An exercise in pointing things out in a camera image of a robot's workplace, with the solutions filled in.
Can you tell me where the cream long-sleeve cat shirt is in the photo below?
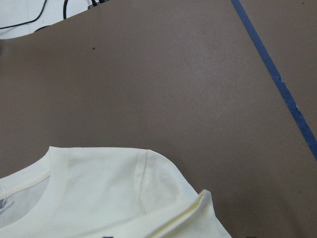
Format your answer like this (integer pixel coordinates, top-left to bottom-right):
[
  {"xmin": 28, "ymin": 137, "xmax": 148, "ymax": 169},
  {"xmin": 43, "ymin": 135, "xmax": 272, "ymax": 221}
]
[{"xmin": 0, "ymin": 147, "xmax": 229, "ymax": 238}]

